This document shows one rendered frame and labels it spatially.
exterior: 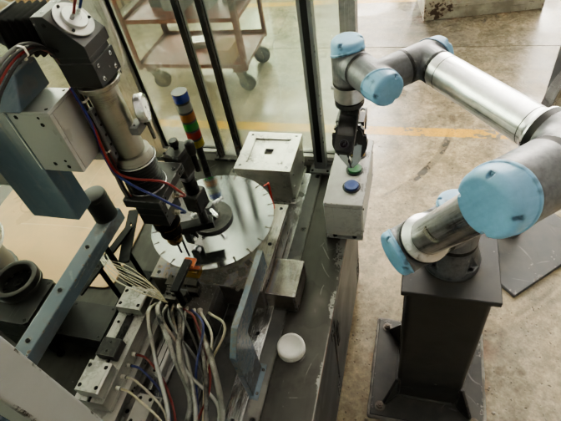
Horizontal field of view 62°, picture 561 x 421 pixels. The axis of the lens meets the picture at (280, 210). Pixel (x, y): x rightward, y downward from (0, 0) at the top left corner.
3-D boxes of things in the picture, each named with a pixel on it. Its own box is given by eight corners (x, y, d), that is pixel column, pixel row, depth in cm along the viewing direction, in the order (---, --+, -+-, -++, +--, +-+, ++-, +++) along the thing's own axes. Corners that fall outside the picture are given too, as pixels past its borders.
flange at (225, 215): (235, 228, 119) (233, 221, 117) (193, 239, 119) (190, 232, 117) (229, 199, 127) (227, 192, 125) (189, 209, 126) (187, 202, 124)
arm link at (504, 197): (441, 256, 119) (607, 190, 67) (392, 282, 116) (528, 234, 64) (416, 215, 121) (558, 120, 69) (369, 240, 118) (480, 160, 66)
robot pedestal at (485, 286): (479, 334, 189) (523, 210, 135) (483, 436, 164) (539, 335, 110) (380, 320, 200) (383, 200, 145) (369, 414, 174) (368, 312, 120)
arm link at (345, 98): (362, 92, 105) (327, 91, 107) (363, 109, 108) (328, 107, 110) (366, 73, 109) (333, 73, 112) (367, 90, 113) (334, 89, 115)
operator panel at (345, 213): (341, 173, 157) (338, 138, 146) (373, 174, 154) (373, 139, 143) (326, 237, 139) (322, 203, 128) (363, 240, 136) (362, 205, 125)
